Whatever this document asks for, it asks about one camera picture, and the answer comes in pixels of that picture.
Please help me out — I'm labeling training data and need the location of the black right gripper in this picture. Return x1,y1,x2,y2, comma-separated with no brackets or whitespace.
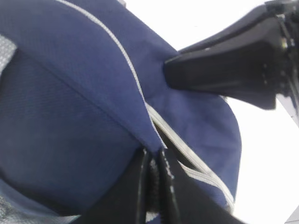
164,0,299,110

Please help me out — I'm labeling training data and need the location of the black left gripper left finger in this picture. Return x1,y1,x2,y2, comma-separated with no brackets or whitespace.
79,149,147,224

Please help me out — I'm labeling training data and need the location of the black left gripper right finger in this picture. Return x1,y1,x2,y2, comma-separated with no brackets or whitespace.
158,149,242,224

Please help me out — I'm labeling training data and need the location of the navy blue lunch bag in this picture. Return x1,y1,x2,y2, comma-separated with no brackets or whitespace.
0,0,241,224

